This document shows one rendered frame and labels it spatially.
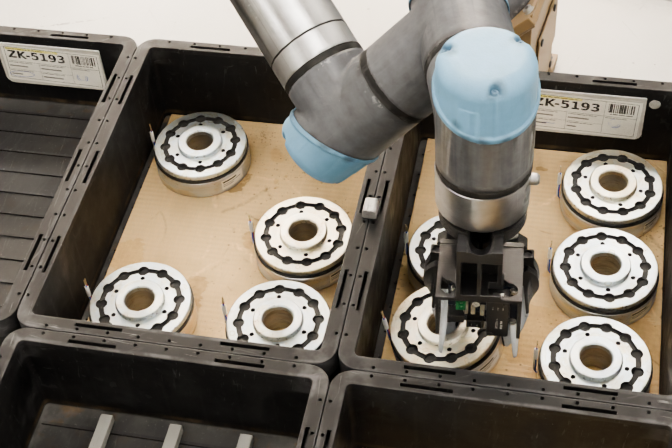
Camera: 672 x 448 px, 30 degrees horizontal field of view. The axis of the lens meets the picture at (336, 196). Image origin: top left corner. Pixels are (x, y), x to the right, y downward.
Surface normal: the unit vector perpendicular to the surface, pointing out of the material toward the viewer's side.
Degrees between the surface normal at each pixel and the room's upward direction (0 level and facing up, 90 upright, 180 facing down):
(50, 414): 0
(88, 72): 90
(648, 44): 0
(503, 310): 90
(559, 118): 90
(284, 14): 36
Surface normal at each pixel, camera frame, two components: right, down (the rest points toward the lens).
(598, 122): -0.20, 0.73
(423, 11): -0.73, -0.40
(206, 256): -0.07, -0.67
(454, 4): -0.36, -0.60
